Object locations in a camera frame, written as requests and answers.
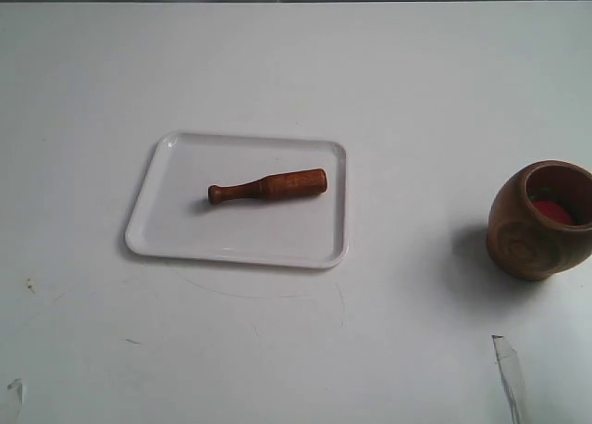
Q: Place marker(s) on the brown wooden pestle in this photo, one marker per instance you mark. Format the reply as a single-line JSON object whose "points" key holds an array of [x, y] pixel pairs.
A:
{"points": [[284, 186]]}

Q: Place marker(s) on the round wooden jar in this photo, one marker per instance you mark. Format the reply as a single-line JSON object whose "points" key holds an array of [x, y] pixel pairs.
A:
{"points": [[526, 244]]}

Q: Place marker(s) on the dark green object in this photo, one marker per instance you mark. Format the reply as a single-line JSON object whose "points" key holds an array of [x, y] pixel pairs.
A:
{"points": [[539, 194]]}

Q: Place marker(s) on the red object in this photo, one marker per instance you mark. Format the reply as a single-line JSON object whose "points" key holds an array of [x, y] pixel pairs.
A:
{"points": [[554, 211]]}

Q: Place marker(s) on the white plastic tray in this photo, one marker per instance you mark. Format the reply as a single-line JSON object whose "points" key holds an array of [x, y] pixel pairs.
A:
{"points": [[172, 217]]}

